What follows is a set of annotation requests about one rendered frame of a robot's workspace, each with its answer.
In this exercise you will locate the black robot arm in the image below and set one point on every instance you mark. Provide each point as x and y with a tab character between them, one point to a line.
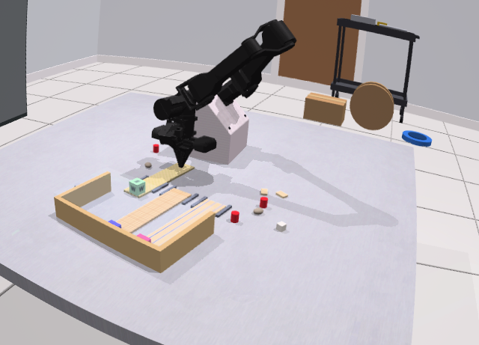
243	66

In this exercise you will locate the wooden rectangular tray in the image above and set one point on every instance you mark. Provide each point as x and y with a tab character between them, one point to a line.
149	224

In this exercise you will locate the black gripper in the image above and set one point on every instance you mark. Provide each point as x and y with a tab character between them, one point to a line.
182	149

